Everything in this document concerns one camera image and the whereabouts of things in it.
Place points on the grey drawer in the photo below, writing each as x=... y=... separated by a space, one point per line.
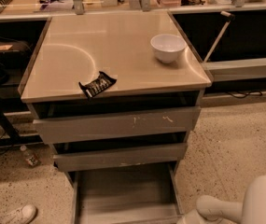
x=120 y=157
x=117 y=125
x=140 y=194

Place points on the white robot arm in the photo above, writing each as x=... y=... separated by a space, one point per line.
x=210 y=210

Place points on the grey drawer cabinet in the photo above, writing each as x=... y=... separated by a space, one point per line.
x=75 y=49

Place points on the white sneaker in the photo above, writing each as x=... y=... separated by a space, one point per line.
x=21 y=215

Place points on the plastic water bottle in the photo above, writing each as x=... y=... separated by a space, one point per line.
x=29 y=156

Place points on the black stand leg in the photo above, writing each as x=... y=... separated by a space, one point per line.
x=8 y=127

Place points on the black bag with label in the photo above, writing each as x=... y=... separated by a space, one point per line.
x=14 y=52

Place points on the black snack packet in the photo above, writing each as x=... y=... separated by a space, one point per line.
x=97 y=86

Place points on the white bowl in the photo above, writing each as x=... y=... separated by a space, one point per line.
x=167 y=47

